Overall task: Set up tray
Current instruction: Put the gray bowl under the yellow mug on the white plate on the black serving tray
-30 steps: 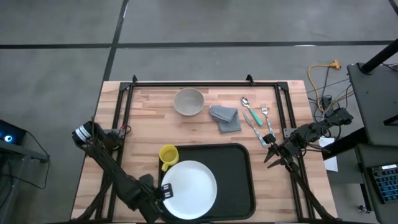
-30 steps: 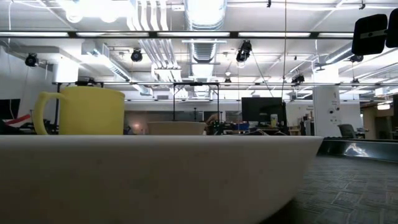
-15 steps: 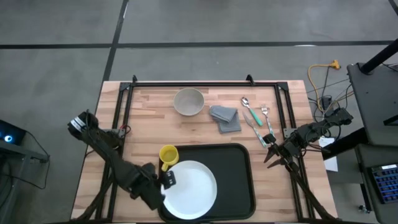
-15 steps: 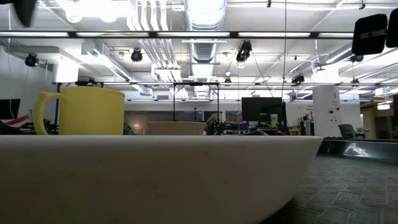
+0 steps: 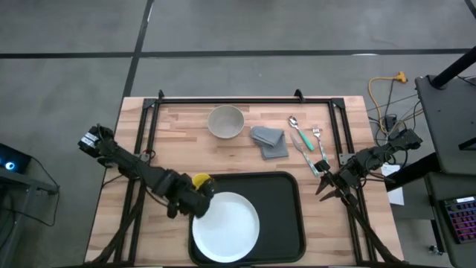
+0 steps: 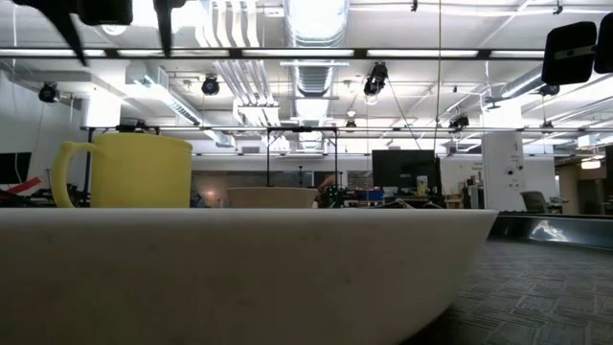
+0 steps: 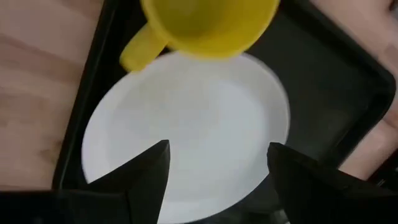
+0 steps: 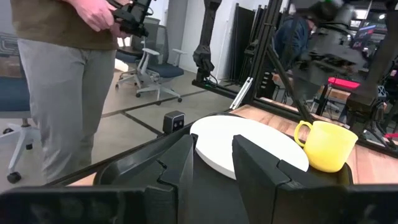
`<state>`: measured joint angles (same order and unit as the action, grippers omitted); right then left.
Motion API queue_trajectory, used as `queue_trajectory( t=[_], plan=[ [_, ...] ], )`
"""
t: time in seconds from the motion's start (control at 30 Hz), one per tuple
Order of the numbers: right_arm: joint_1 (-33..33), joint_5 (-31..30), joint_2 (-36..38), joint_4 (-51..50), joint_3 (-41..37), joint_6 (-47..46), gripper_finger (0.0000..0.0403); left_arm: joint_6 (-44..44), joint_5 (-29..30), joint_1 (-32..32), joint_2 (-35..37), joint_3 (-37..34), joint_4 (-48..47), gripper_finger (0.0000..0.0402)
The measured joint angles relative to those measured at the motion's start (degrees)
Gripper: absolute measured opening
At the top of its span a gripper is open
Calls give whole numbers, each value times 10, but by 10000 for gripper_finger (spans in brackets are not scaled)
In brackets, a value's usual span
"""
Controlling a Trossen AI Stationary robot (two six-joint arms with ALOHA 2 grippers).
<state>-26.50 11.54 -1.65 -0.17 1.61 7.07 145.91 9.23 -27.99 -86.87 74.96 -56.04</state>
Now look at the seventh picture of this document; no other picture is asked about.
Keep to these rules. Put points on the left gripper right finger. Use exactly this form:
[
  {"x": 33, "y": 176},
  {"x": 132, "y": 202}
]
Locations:
[{"x": 311, "y": 193}]

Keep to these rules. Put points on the black aluminium table frame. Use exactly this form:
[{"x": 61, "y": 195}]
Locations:
[{"x": 388, "y": 174}]

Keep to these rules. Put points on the yellow plastic cup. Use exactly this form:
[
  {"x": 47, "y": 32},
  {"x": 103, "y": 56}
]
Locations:
[{"x": 202, "y": 25}]

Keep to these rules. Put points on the white round plate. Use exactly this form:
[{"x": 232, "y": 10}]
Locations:
[{"x": 202, "y": 124}]

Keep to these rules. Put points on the black plastic tray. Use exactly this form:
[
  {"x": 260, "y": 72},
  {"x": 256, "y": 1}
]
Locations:
[{"x": 311, "y": 77}]

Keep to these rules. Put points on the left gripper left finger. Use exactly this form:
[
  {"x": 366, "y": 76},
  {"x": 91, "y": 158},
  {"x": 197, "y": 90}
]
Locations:
[{"x": 146, "y": 186}]

